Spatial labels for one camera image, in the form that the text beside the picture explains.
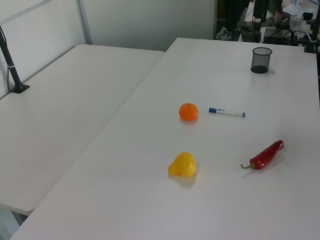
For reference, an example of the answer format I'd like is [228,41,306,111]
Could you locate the blue white marker pen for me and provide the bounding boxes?
[208,107,246,118]

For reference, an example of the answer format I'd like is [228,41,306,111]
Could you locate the black mesh pen cup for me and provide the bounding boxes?
[250,46,273,74]

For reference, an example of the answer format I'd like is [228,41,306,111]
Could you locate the orange mandarin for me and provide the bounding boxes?
[178,102,199,122]

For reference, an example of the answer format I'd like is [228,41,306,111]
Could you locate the white adjacent table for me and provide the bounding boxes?
[0,44,166,216]

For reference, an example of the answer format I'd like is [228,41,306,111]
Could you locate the grey sneaker shoes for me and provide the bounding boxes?
[215,25,233,41]

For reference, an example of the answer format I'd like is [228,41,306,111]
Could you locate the red chili pepper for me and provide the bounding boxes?
[240,139,285,172]

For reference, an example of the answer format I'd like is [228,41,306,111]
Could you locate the black tripod stand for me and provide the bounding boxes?
[250,0,269,44]

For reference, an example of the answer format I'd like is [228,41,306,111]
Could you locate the black equipment box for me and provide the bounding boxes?
[263,26,299,46]

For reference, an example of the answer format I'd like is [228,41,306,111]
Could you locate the black pole with base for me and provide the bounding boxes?
[0,24,31,94]

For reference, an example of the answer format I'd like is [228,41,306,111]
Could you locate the clear plastic container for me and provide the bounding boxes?
[289,14,304,28]

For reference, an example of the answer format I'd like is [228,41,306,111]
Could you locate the grey partition post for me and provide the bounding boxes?
[75,0,94,46]

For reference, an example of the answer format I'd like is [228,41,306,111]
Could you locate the black camera stand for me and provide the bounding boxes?
[303,8,320,54]

